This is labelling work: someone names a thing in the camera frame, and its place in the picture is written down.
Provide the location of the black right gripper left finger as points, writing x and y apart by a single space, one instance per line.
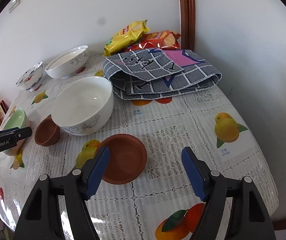
40 217

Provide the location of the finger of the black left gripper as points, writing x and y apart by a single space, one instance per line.
13 135

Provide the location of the green plate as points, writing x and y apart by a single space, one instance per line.
17 119

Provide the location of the small brown bowl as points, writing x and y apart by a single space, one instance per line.
47 133

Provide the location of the white bowl swirl pattern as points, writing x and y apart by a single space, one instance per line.
84 107

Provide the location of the wide brown bowl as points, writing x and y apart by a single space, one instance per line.
128 157

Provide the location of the blue crane pattern bowl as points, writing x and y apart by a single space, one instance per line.
31 78

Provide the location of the large white bowl grey trim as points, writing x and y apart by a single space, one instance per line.
68 63

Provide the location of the grey checked cloth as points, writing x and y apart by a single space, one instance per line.
151 74

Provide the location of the yellow chip bag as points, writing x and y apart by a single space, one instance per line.
125 37

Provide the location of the red chip bag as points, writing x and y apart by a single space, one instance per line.
166 40

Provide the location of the white wall switch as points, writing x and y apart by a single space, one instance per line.
12 5

